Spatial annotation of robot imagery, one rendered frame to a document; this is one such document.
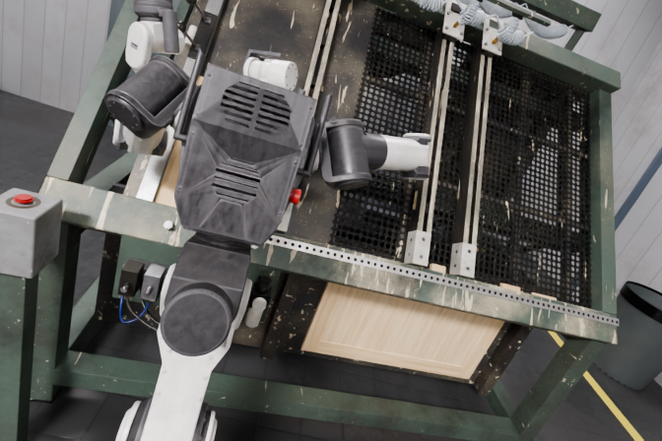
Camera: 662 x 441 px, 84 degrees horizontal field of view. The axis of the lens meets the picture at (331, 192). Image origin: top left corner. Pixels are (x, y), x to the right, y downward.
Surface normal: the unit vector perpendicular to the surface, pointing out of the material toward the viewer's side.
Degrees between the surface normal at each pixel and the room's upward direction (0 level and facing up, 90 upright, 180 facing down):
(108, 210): 53
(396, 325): 90
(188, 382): 64
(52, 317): 90
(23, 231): 90
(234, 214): 82
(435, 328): 90
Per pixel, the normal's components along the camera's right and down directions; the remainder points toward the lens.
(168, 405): 0.23, -0.04
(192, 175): 0.14, 0.25
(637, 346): -0.68, 0.11
